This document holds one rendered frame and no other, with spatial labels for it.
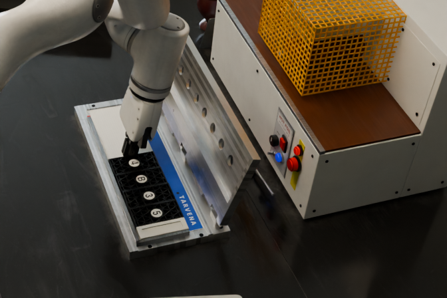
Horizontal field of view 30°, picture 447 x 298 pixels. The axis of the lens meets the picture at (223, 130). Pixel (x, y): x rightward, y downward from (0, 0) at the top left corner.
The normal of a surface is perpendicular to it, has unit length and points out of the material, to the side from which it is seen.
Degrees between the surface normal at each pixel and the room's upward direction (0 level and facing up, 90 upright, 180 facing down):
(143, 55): 79
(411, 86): 90
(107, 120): 0
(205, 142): 73
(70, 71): 0
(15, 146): 0
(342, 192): 90
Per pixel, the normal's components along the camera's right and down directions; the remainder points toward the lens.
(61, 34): 0.26, 0.89
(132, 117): -0.89, 0.01
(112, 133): 0.10, -0.74
